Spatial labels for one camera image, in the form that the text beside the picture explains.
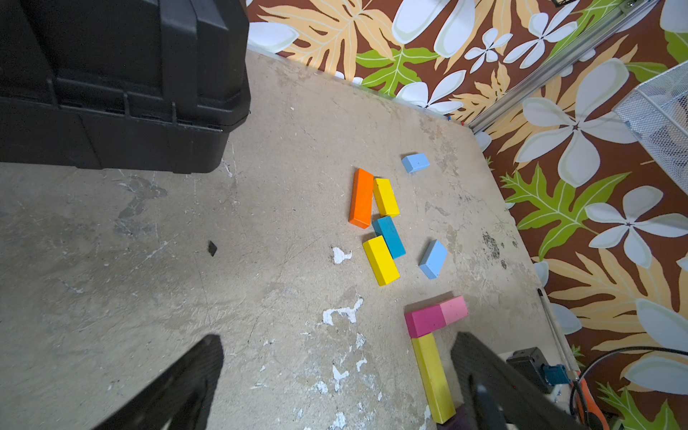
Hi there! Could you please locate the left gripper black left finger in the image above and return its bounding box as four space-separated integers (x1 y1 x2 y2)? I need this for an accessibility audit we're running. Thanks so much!
96 334 224 429

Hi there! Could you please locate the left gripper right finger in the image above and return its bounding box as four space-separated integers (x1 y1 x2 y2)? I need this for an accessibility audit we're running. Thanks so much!
451 331 584 429

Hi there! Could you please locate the purple block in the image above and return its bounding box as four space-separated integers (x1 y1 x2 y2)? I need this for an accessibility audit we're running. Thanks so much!
436 405 473 430

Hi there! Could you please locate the long yellow block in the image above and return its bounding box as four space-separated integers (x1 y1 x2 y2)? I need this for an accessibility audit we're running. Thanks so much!
411 333 456 424

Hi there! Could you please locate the pink block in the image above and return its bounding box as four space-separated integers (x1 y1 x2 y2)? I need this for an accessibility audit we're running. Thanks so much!
440 297 469 325

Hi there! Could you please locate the magenta block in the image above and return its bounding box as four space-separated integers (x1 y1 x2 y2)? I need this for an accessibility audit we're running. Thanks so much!
404 305 447 339

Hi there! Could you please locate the light blue block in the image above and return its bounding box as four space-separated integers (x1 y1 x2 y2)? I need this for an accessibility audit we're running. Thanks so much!
419 239 448 280
402 153 430 174

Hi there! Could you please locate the teal block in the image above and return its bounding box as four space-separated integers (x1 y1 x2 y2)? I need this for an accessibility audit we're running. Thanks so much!
372 216 406 259

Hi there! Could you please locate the small yellow block top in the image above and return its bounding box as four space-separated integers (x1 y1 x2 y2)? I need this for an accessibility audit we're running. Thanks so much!
374 178 401 217

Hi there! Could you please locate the orange block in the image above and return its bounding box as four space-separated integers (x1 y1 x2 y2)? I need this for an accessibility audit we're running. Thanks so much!
349 168 374 229

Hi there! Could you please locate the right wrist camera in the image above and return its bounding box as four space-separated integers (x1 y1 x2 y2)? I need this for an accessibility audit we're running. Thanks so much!
506 347 571 393

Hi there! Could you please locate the orange handled tool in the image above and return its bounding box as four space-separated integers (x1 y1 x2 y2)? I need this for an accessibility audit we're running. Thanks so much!
569 378 610 430

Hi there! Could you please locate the black toolbox yellow handle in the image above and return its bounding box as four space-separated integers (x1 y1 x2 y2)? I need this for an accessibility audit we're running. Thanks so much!
1 1 251 174

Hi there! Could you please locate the white wire basket right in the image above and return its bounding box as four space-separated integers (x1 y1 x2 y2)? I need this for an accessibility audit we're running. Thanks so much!
614 67 687 192

